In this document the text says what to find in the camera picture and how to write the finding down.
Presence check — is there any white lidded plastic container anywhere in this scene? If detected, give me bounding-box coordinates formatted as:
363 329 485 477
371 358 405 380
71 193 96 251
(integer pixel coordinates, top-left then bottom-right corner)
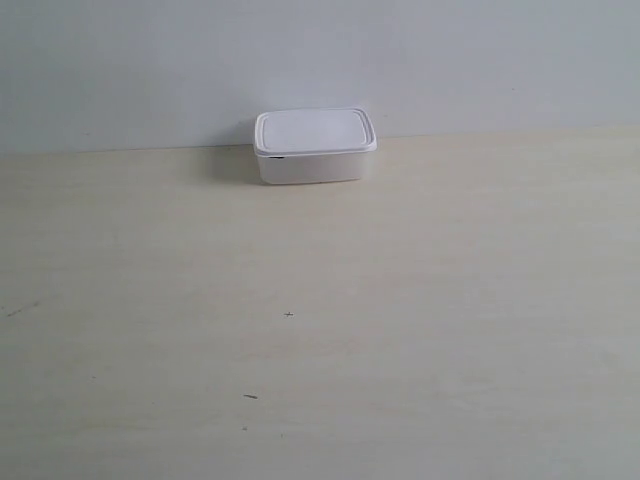
253 108 378 185

